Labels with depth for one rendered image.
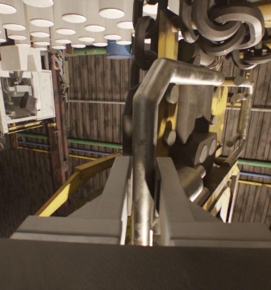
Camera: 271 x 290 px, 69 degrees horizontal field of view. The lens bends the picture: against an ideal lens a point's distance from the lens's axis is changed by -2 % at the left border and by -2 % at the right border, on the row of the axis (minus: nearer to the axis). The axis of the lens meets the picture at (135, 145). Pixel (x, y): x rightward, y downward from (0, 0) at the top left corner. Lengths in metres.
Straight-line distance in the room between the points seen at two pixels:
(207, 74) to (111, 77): 5.57
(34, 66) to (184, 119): 3.85
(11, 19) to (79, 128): 4.84
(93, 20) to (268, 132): 4.49
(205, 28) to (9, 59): 3.86
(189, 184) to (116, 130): 5.66
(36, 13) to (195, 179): 1.70
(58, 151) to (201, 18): 5.35
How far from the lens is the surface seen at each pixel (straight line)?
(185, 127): 0.29
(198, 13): 0.21
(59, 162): 5.57
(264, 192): 5.88
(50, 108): 4.90
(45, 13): 1.80
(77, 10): 1.61
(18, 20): 2.00
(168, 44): 0.26
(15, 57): 3.89
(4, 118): 4.15
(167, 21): 0.26
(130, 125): 0.25
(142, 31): 0.27
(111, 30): 2.10
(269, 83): 5.26
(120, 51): 4.82
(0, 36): 2.61
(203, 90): 0.33
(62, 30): 1.99
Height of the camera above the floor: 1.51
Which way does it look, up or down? 16 degrees up
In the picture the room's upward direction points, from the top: 179 degrees counter-clockwise
